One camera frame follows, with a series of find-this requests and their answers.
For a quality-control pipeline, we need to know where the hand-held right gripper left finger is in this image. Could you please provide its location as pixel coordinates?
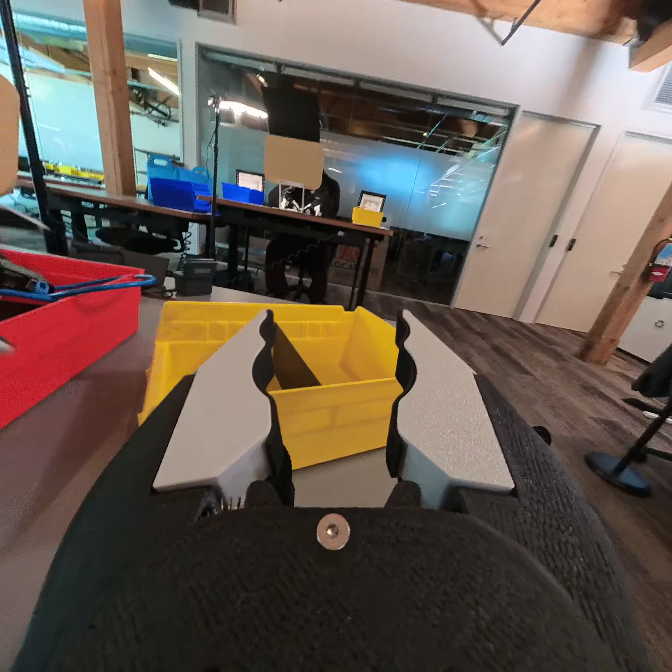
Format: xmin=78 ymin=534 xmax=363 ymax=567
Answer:
xmin=151 ymin=309 xmax=295 ymax=509

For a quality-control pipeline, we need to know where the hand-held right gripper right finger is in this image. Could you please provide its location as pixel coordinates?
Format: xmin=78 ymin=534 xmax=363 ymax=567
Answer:
xmin=385 ymin=309 xmax=516 ymax=509

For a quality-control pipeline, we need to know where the yellow plastic bin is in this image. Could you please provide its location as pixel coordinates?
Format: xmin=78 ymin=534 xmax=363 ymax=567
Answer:
xmin=138 ymin=300 xmax=405 ymax=470

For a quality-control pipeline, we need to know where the red plastic bin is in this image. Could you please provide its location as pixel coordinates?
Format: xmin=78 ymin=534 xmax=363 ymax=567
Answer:
xmin=0 ymin=249 xmax=145 ymax=431

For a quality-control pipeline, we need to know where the blue ethernet cable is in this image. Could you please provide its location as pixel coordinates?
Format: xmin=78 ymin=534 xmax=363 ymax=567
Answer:
xmin=0 ymin=273 xmax=157 ymax=302

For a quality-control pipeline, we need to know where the dark grey battery charger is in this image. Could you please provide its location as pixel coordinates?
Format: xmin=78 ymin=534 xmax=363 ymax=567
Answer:
xmin=175 ymin=257 xmax=217 ymax=296

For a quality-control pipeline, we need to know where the cardboard box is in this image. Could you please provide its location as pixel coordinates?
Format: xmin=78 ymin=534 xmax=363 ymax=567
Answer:
xmin=331 ymin=244 xmax=389 ymax=292

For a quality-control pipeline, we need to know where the black stand with round base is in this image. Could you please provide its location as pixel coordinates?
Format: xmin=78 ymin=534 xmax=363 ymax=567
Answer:
xmin=584 ymin=399 xmax=672 ymax=497

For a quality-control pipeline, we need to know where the white recycling bin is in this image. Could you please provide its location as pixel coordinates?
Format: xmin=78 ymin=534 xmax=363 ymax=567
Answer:
xmin=617 ymin=296 xmax=672 ymax=363

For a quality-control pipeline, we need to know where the white door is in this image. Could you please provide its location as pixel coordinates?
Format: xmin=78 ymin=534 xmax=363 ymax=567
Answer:
xmin=533 ymin=131 xmax=672 ymax=334
xmin=454 ymin=111 xmax=600 ymax=318

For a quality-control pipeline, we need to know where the blue plastic bin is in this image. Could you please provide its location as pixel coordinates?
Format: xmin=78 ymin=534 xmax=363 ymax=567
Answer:
xmin=222 ymin=182 xmax=265 ymax=205

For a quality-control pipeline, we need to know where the stack of blue bins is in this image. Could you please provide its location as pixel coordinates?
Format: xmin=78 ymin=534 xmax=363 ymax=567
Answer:
xmin=148 ymin=177 xmax=211 ymax=213

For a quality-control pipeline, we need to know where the long brown desk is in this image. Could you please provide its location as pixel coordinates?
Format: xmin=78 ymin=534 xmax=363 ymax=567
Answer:
xmin=16 ymin=170 xmax=211 ymax=258

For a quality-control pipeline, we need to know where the glass office partition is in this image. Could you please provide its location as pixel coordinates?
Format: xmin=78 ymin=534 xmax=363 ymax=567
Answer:
xmin=195 ymin=43 xmax=519 ymax=308

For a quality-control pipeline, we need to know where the blue tote bag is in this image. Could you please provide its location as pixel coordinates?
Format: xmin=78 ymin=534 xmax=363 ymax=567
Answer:
xmin=146 ymin=153 xmax=211 ymax=203

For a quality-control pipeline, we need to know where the black light stand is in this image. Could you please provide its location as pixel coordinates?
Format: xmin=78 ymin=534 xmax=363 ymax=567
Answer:
xmin=206 ymin=94 xmax=237 ymax=287

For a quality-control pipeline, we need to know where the row of yellow bins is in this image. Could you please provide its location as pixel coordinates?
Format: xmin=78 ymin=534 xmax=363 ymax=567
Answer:
xmin=44 ymin=162 xmax=106 ymax=179

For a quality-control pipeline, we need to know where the black screen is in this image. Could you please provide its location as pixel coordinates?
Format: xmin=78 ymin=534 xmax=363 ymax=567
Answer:
xmin=261 ymin=73 xmax=322 ymax=145

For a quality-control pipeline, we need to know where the black tripod pole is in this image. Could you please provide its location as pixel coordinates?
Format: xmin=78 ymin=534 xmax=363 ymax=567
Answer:
xmin=0 ymin=0 xmax=69 ymax=255

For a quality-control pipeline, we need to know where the wooden post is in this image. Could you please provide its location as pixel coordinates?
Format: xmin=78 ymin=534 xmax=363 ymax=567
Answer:
xmin=577 ymin=181 xmax=672 ymax=365
xmin=83 ymin=0 xmax=138 ymax=197

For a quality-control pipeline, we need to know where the brown desk with black frame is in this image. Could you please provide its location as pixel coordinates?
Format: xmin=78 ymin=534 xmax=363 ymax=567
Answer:
xmin=197 ymin=195 xmax=394 ymax=310

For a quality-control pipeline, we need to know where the wall air vent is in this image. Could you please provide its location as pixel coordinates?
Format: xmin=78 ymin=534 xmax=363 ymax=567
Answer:
xmin=651 ymin=63 xmax=672 ymax=113

